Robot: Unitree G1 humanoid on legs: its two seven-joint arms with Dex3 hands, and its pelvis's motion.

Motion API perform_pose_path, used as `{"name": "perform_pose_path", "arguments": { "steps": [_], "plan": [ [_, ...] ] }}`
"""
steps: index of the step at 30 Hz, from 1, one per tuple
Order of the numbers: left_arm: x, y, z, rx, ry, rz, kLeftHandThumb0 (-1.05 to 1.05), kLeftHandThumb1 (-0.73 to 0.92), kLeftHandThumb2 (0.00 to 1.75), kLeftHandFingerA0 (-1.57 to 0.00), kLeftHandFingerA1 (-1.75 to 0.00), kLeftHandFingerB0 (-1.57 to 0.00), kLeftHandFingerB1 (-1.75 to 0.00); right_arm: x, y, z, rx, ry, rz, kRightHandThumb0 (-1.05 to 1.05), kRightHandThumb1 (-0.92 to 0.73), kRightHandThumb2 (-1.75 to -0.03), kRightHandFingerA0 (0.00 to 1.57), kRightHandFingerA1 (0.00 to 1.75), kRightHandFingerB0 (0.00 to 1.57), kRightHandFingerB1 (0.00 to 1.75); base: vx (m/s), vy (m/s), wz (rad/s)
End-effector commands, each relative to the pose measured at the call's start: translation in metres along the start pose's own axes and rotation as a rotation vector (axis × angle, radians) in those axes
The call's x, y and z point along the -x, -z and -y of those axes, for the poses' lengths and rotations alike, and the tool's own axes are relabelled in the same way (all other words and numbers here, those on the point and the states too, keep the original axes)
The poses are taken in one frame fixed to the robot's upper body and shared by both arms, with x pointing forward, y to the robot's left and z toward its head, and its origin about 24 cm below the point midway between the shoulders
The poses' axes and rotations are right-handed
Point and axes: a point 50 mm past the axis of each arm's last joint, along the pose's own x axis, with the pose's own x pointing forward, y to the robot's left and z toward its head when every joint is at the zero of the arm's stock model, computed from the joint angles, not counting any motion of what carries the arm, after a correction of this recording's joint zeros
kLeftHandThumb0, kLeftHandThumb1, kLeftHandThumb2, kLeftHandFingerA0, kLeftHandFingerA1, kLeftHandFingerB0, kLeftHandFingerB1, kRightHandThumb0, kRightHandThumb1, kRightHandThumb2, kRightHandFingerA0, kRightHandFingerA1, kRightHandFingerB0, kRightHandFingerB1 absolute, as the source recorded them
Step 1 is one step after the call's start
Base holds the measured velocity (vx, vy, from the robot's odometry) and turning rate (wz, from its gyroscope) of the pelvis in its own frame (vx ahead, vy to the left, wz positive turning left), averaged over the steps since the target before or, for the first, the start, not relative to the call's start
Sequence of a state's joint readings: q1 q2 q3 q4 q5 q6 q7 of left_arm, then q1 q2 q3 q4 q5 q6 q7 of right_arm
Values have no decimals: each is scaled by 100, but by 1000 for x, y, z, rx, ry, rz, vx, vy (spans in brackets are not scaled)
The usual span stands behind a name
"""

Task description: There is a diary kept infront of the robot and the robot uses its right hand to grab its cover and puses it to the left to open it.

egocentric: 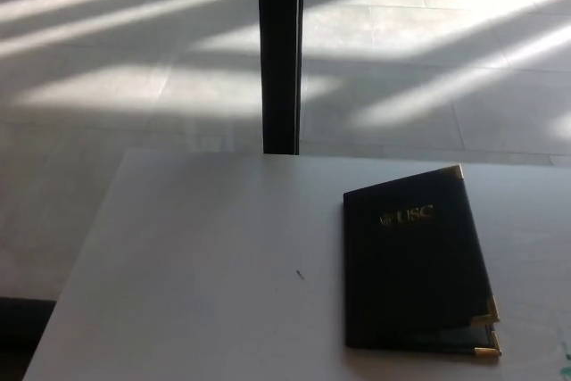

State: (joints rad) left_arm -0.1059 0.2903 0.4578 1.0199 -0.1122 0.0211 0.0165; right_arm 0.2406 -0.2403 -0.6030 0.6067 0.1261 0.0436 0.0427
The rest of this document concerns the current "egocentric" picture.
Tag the black vertical post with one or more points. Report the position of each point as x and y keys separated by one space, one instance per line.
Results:
x=281 y=51

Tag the black USC diary folder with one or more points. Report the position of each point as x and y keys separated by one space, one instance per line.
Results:
x=401 y=274

